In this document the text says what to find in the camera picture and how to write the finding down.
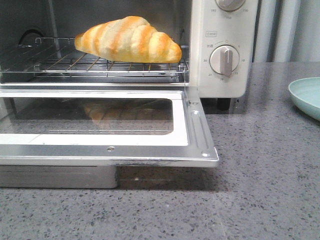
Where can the cream toaster oven body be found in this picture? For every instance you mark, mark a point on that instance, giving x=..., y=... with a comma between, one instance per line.
x=197, y=26

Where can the black right oven foot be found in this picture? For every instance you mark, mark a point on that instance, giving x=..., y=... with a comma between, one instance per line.
x=223, y=104

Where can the beige temperature knob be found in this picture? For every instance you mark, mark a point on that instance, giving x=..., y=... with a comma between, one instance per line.
x=229, y=5

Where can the mint green plate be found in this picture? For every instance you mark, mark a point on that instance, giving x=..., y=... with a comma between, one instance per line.
x=305, y=94

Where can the golden croissant bread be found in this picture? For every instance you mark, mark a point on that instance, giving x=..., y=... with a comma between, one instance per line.
x=130, y=39

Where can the beige timer knob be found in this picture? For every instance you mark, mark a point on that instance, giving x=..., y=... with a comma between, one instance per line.
x=224, y=60

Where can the grey curtain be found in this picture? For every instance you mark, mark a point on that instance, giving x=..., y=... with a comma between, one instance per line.
x=287, y=31

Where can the metal wire oven rack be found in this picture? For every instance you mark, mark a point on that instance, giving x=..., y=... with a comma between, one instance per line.
x=52, y=56

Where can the oven glass door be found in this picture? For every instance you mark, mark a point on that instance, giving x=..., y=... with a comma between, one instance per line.
x=69, y=137

